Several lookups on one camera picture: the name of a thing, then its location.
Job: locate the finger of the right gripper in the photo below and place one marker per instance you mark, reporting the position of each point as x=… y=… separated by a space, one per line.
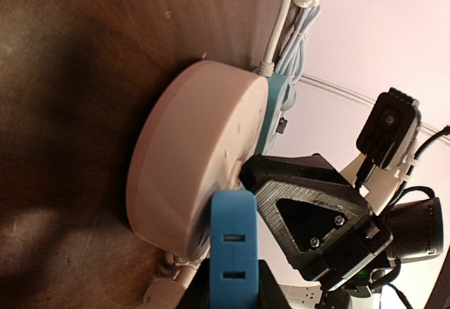
x=305 y=202

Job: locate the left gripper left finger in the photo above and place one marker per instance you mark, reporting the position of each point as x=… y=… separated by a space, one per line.
x=197 y=295

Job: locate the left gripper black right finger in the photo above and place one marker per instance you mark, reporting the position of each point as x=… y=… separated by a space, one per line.
x=270 y=295

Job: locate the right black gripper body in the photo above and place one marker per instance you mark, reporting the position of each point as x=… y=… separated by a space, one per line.
x=333 y=263

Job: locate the blue square adapter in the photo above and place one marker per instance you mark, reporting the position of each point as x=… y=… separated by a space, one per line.
x=234 y=271

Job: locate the teal power strip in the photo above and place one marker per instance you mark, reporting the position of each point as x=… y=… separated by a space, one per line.
x=281 y=98

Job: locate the round pink white power strip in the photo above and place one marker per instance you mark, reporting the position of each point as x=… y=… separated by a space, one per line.
x=202 y=129

